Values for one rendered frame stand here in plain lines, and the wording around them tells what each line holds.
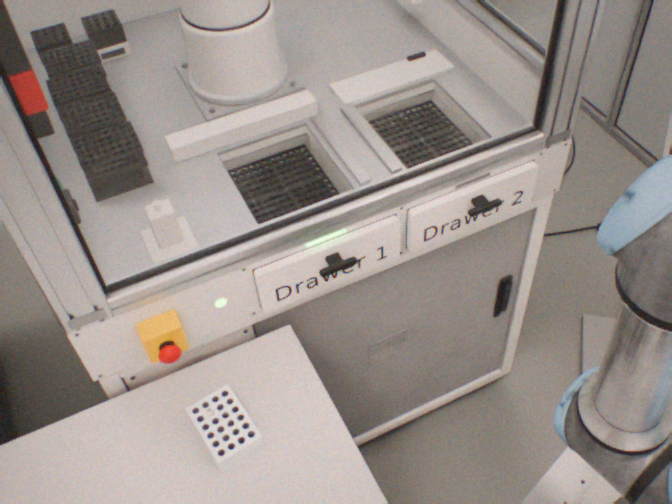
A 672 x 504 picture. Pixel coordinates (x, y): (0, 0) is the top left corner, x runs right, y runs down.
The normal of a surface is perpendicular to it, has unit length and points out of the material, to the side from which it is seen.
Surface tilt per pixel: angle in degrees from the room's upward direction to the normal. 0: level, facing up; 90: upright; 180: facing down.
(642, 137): 90
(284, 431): 0
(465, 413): 0
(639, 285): 96
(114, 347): 90
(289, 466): 0
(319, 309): 90
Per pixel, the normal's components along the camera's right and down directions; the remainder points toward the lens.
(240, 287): 0.44, 0.66
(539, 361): -0.04, -0.66
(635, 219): -0.74, 0.07
